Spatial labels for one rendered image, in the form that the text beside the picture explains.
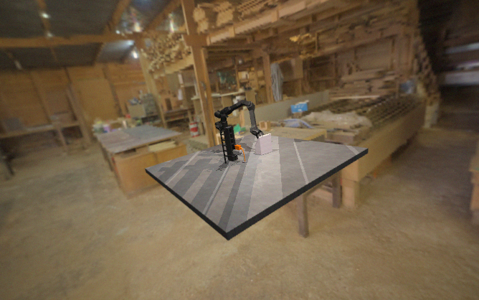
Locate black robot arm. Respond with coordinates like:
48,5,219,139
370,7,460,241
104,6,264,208
214,100,264,139

